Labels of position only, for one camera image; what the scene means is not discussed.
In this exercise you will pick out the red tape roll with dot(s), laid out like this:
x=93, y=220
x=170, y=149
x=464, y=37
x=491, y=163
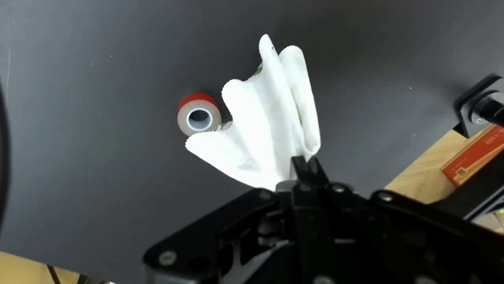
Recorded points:
x=197, y=113

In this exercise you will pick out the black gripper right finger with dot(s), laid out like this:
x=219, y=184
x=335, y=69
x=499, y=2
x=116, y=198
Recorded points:
x=419, y=231

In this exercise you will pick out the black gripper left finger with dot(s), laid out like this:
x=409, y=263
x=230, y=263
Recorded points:
x=209, y=237

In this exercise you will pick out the white cloth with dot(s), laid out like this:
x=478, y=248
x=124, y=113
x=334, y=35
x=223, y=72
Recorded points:
x=272, y=127

